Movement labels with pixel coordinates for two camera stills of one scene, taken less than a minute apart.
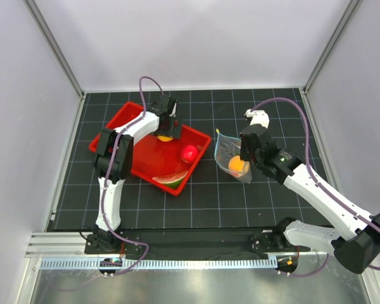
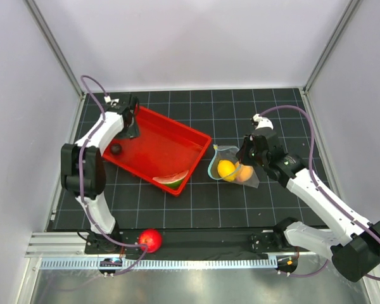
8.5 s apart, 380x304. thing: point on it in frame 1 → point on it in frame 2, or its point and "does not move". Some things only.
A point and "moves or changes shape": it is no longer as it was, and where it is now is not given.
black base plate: [190, 242] does not move
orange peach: [237, 166] moves or changes shape
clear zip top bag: [227, 158] moves or changes shape
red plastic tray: [156, 156] does not move
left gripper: [175, 130] → [132, 132]
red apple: [189, 154] → [152, 238]
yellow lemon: [165, 139] → [227, 170]
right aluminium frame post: [349, 9] does not move
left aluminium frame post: [53, 42] does not move
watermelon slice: [172, 180] does not move
